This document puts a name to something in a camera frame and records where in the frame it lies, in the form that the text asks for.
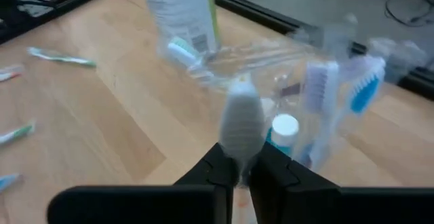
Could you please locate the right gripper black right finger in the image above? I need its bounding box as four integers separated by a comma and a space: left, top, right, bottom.
249, 142, 434, 224

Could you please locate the black hanging cable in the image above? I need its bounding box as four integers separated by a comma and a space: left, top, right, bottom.
384, 0, 434, 28

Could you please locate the green toothbrush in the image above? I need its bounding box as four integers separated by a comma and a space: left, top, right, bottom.
165, 36, 204, 69
0, 120, 37, 146
26, 46, 98, 68

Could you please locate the white wipes canister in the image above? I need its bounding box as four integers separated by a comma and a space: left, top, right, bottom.
140, 0, 221, 57

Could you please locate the teal mouthwash bottle white cap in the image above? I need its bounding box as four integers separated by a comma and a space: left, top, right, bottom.
265, 113, 300, 157

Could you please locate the clear acrylic organizer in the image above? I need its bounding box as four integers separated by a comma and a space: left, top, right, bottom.
159, 13, 428, 172

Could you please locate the blue toothbrush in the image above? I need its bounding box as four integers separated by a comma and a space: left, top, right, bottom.
315, 56, 387, 170
0, 172, 23, 193

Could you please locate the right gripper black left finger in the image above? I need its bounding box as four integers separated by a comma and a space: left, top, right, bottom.
47, 143, 235, 224

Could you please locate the purple toothbrush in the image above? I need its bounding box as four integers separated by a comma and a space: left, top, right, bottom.
303, 60, 340, 164

